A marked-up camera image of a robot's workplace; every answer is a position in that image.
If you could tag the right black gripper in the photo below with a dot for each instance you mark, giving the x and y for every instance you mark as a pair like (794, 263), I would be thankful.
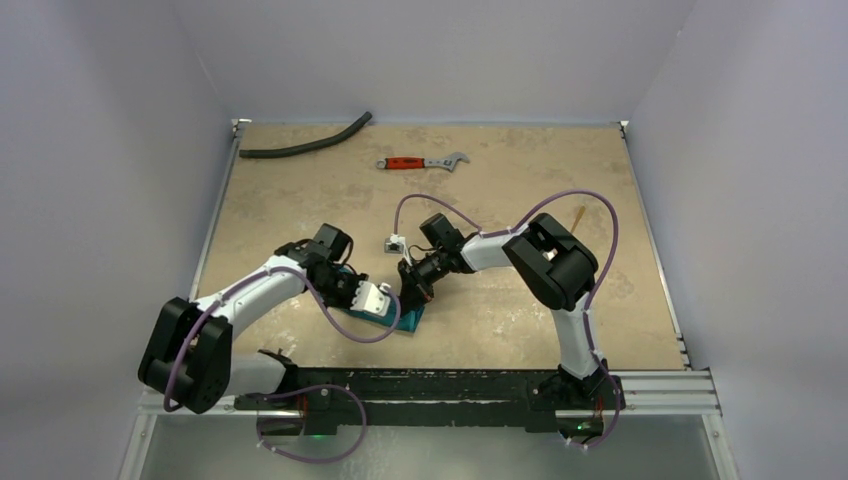
(411, 281)

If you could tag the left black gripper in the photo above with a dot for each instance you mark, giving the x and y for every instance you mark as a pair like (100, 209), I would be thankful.
(354, 281)

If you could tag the teal cloth napkin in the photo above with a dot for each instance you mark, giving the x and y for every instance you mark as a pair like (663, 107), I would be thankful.
(347, 282)

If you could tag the gold metal spoon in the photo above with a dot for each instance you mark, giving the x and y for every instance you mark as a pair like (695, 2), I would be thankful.
(578, 217)

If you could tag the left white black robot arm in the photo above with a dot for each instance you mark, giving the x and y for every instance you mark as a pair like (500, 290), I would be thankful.
(189, 357)

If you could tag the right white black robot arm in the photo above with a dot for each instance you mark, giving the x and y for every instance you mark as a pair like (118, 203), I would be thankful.
(554, 265)

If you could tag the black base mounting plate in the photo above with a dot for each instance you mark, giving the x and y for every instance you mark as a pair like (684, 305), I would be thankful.
(534, 400)

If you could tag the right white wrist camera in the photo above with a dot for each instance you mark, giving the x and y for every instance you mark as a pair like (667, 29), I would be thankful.
(395, 244)

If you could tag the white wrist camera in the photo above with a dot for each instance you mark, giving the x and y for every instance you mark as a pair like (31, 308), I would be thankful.
(395, 244)
(371, 299)

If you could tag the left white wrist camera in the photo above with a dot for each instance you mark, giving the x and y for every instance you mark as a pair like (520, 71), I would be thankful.
(371, 299)

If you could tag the red handled adjustable wrench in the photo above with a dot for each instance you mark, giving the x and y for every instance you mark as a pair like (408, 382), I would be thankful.
(448, 162)

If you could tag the aluminium rail frame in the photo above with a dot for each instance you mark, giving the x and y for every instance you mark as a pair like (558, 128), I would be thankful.
(475, 301)

